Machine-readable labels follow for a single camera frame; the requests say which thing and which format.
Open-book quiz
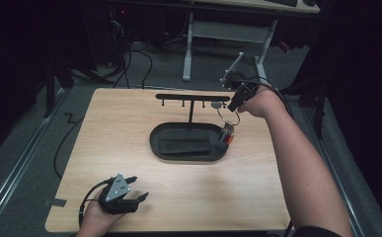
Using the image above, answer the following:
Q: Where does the black floor cable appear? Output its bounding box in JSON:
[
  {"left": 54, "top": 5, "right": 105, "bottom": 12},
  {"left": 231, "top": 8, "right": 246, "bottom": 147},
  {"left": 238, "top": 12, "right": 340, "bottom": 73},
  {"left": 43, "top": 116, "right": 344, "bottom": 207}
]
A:
[{"left": 52, "top": 116, "right": 85, "bottom": 181}]

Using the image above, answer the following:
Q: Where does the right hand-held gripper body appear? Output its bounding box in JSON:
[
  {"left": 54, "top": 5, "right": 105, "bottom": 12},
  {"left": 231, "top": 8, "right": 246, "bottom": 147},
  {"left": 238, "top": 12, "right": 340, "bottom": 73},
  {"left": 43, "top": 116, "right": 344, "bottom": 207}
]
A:
[{"left": 220, "top": 51, "right": 261, "bottom": 101}]

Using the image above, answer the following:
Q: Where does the grey tape patch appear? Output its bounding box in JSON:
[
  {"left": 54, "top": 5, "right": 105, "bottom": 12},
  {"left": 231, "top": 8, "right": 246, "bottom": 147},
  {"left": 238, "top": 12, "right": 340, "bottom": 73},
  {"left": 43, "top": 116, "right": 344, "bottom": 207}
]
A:
[{"left": 42, "top": 197, "right": 68, "bottom": 208}]

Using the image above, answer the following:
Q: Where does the white-framed desk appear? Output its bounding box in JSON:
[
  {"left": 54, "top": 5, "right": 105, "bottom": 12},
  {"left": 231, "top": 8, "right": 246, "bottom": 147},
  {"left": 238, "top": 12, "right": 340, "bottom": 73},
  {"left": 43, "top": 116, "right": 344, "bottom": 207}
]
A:
[{"left": 182, "top": 0, "right": 321, "bottom": 90}]

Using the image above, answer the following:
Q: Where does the left hand-held gripper cable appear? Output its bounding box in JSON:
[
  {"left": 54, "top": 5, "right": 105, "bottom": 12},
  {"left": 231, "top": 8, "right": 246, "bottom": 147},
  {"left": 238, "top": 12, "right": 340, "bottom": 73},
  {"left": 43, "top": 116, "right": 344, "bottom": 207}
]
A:
[{"left": 78, "top": 177, "right": 115, "bottom": 228}]

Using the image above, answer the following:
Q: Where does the right hand-held gripper cable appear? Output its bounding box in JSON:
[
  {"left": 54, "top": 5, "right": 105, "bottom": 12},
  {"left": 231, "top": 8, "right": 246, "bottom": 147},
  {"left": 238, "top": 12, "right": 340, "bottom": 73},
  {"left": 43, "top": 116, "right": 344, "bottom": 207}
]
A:
[{"left": 234, "top": 76, "right": 295, "bottom": 120}]

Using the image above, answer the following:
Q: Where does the black keyboard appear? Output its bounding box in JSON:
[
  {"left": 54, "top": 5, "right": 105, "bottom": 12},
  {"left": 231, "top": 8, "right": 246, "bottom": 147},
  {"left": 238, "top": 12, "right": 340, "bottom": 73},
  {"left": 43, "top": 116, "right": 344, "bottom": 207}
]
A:
[{"left": 266, "top": 0, "right": 299, "bottom": 8}]

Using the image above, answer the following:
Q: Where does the small red object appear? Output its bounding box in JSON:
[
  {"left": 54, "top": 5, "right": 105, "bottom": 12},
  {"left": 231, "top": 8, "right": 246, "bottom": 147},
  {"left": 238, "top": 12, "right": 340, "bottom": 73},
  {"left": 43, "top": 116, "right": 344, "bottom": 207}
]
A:
[{"left": 277, "top": 40, "right": 292, "bottom": 53}]

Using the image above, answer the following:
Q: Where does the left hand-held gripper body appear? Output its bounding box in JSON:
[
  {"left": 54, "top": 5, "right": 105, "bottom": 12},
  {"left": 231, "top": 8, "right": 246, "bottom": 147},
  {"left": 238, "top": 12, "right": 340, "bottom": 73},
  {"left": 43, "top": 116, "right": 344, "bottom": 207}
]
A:
[{"left": 98, "top": 172, "right": 139, "bottom": 215}]

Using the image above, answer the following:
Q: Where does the person's right hand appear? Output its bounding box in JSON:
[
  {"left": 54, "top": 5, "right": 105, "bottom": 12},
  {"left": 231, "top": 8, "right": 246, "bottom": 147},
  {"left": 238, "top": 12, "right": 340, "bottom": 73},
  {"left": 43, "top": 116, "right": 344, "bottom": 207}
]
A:
[{"left": 238, "top": 86, "right": 287, "bottom": 119}]

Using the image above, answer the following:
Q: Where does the metal floor rail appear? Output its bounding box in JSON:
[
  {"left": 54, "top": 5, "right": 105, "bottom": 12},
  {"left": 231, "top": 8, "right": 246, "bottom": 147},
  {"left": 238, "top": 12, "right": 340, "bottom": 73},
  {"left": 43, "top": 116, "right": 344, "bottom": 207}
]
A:
[
  {"left": 301, "top": 106, "right": 366, "bottom": 237},
  {"left": 0, "top": 88, "right": 65, "bottom": 229}
]

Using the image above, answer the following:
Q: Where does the black metal stand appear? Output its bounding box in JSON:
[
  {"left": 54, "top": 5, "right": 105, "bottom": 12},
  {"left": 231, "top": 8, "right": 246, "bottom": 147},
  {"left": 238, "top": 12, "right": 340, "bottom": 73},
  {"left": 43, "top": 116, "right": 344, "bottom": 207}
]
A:
[
  {"left": 42, "top": 53, "right": 115, "bottom": 119},
  {"left": 278, "top": 74, "right": 329, "bottom": 140}
]

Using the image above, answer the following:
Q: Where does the dark computer tower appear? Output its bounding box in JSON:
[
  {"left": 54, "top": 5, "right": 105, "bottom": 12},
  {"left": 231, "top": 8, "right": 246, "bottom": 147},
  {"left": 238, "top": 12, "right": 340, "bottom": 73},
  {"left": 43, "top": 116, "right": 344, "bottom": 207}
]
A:
[{"left": 108, "top": 5, "right": 129, "bottom": 68}]

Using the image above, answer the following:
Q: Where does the bundle of black cables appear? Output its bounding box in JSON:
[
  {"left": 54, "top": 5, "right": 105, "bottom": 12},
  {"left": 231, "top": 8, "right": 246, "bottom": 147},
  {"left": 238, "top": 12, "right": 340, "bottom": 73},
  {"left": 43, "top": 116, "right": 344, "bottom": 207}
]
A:
[{"left": 112, "top": 40, "right": 154, "bottom": 90}]

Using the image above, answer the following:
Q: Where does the hand-held gripper cable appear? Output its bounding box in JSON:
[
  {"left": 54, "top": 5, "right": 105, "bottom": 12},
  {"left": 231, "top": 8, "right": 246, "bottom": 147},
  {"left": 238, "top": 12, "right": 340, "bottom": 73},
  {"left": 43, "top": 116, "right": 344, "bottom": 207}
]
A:
[
  {"left": 78, "top": 177, "right": 115, "bottom": 228},
  {"left": 234, "top": 76, "right": 295, "bottom": 120}
]

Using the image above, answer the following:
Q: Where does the black key rack with tray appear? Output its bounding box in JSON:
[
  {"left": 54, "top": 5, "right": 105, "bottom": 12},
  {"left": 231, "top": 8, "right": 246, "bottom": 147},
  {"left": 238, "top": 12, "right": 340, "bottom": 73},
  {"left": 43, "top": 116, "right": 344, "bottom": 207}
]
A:
[{"left": 149, "top": 93, "right": 231, "bottom": 163}]

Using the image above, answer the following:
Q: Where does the key ring with coloured tags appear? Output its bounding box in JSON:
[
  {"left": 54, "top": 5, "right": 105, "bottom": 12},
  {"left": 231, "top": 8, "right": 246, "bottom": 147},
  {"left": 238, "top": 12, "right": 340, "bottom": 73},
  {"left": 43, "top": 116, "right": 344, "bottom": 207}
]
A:
[{"left": 215, "top": 104, "right": 241, "bottom": 146}]

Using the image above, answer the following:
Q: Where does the person's black sleeve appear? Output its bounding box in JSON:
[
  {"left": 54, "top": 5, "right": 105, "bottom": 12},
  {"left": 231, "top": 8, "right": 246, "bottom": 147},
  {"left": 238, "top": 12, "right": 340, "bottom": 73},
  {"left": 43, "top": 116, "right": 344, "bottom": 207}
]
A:
[{"left": 291, "top": 225, "right": 344, "bottom": 237}]

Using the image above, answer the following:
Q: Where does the person's left hand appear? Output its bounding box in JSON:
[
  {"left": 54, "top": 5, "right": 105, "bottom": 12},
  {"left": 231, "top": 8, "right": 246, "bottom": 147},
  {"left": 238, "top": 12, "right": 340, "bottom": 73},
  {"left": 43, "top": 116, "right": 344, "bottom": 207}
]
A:
[{"left": 76, "top": 192, "right": 124, "bottom": 237}]

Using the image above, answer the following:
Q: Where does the black wallet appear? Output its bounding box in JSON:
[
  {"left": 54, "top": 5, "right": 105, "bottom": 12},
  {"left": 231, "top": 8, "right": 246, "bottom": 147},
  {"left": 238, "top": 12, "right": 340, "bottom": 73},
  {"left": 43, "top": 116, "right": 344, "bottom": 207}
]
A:
[{"left": 158, "top": 128, "right": 213, "bottom": 156}]

